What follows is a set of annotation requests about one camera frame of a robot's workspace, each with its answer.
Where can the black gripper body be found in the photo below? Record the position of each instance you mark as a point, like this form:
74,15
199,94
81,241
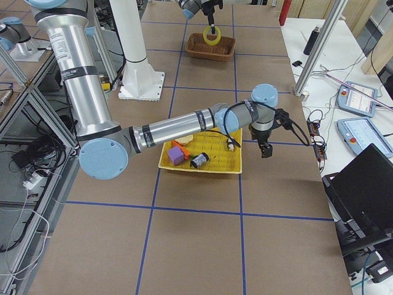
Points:
261,136
209,9

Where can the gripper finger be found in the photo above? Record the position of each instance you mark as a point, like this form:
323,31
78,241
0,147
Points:
211,23
266,151

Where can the yellow tape roll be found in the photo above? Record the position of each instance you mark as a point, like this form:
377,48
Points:
212,35

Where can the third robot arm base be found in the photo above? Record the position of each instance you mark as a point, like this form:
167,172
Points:
18,42

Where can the brown wicker basket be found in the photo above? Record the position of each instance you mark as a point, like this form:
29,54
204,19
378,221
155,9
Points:
197,48

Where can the yellow woven basket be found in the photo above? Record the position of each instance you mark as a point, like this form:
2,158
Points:
212,142

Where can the toy panda figure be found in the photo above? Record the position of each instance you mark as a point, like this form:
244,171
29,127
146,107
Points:
231,145

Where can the small silver can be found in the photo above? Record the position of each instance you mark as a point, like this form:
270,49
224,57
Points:
199,160

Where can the red cylinder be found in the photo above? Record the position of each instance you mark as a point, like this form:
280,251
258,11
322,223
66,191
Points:
284,11

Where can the orange toy carrot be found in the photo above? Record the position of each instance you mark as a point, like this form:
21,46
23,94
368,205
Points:
187,154

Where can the toy croissant bread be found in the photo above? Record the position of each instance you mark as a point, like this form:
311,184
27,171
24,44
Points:
185,140

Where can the purple foam block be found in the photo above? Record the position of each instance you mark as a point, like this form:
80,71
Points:
175,155

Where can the teach pendant near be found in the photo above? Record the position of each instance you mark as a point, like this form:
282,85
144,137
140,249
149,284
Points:
359,133

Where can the teach pendant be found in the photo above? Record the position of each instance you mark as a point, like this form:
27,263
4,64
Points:
359,133
350,99

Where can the teach pendant far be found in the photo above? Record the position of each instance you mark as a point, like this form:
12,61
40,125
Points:
350,99

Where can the black laptop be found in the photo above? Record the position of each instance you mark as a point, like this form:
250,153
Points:
362,192

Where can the black bottle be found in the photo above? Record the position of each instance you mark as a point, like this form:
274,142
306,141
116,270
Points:
311,40

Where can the white power strip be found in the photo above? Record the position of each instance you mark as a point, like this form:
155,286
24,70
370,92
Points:
34,180

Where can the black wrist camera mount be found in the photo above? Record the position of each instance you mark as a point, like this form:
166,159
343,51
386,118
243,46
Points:
282,119

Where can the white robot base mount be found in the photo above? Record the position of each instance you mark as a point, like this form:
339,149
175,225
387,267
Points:
140,81

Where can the aluminium camera post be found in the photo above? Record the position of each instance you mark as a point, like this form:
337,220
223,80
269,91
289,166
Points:
326,31

